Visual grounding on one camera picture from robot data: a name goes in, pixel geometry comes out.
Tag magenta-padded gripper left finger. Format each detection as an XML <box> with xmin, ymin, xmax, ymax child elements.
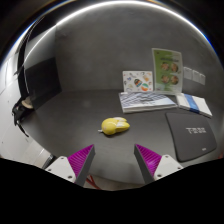
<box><xmin>44</xmin><ymin>143</ymin><xmax>96</xmax><ymax>187</ymax></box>

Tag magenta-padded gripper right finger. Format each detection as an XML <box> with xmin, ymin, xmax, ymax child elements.
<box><xmin>133</xmin><ymin>143</ymin><xmax>185</xmax><ymax>185</ymax></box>

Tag yellow computer mouse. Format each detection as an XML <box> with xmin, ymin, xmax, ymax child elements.
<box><xmin>97</xmin><ymin>116</ymin><xmax>131</xmax><ymax>136</ymax></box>

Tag grey striped book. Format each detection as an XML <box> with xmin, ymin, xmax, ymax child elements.
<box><xmin>118</xmin><ymin>91</ymin><xmax>178</xmax><ymax>114</ymax></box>

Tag white and blue booklet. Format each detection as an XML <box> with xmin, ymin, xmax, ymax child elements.
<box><xmin>175</xmin><ymin>92</ymin><xmax>214</xmax><ymax>119</ymax></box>

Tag black chair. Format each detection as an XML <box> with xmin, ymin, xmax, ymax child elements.
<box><xmin>11</xmin><ymin>97</ymin><xmax>35</xmax><ymax>138</ymax></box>

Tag white illustrated card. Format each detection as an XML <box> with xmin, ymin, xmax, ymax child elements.
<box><xmin>121</xmin><ymin>70</ymin><xmax>154</xmax><ymax>94</ymax></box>

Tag green sign in clear stand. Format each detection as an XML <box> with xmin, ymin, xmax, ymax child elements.
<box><xmin>151</xmin><ymin>47</ymin><xmax>184</xmax><ymax>96</ymax></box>

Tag white wall sockets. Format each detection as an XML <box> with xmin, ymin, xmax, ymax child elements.
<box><xmin>183</xmin><ymin>66</ymin><xmax>207</xmax><ymax>86</ymax></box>

